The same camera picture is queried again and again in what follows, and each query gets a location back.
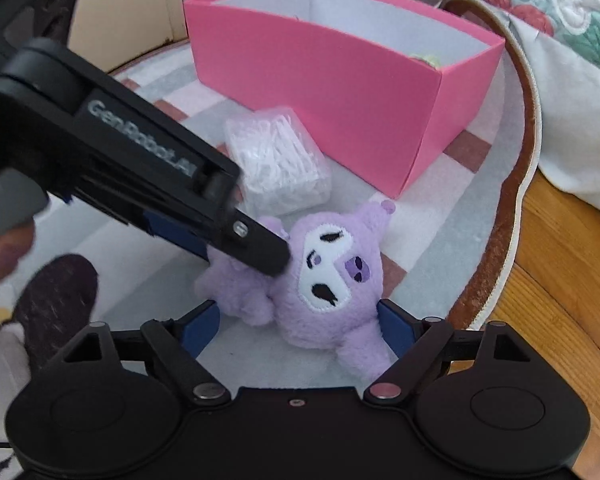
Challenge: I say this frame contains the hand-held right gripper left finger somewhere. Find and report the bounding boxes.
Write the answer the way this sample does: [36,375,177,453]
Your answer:
[60,301,233,406]

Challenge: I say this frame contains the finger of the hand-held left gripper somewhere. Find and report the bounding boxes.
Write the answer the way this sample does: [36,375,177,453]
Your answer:
[205,214,292,277]
[141,209,211,264]

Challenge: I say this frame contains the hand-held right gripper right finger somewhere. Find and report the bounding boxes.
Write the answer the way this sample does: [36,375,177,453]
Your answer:
[364,299,536,405]

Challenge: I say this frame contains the purple plush toy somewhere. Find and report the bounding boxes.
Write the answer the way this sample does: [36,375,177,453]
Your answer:
[195,199,399,386]

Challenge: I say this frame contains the pink cardboard box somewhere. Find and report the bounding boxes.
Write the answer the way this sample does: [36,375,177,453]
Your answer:
[182,0,506,200]

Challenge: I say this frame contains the green yarn ball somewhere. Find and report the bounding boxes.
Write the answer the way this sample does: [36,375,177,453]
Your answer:
[412,51,452,69]

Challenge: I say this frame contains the person's left hand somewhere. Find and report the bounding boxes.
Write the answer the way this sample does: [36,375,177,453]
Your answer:
[0,224,36,309]

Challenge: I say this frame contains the clear bag of cotton swabs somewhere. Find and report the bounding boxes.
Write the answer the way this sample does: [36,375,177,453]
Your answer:
[223,105,332,217]

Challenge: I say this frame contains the beige cardboard panel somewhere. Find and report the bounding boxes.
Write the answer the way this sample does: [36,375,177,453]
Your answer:
[69,0,189,75]

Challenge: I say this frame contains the dark fuzzy sock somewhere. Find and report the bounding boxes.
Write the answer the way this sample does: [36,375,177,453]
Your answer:
[12,254,101,367]

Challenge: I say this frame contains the light grey pants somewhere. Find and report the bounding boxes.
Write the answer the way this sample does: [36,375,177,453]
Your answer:
[0,309,34,414]

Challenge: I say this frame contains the white bed sheet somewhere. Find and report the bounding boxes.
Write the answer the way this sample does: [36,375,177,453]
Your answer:
[505,10,600,227]

